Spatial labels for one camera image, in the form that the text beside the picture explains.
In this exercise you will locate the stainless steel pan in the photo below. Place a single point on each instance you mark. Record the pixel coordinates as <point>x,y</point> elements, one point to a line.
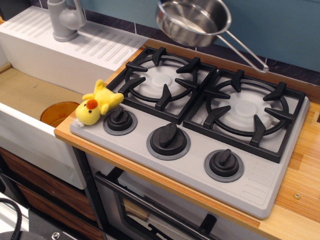
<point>199,23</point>

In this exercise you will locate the black middle stove knob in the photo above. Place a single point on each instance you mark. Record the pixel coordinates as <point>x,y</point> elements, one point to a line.
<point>168,142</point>

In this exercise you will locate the black stove knob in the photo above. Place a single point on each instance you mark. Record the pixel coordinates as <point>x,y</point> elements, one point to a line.
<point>120,122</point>
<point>224,166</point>
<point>168,142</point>

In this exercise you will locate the black left stove knob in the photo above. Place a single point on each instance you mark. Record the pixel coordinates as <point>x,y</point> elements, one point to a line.
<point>120,122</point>

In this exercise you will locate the grey toy stove top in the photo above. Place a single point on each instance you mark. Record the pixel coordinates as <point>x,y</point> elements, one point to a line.
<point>254,193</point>

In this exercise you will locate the black right stove knob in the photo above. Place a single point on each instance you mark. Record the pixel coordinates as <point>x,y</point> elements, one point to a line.
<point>224,166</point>

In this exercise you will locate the black left burner grate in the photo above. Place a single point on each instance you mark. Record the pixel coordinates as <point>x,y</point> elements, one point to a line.
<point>161,86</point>

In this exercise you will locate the black burner grate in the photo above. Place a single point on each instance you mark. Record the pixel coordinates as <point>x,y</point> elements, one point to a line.
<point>161,86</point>
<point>250,114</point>

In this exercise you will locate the yellow stuffed duck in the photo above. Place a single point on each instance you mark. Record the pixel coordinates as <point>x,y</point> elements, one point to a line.
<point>96,104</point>

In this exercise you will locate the black right burner grate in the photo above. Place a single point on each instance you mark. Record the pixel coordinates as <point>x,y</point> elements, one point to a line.
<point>250,114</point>

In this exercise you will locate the wooden drawer front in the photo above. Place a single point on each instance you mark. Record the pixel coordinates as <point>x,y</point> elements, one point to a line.
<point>67,205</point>

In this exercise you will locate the white toy sink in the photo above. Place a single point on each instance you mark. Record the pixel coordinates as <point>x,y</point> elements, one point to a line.
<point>36,72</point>

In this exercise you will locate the grey toy faucet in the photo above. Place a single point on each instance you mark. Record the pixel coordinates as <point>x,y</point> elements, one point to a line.
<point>65,22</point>

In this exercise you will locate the oven door with handle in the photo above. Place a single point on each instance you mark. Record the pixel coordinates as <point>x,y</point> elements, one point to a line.
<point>144,211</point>

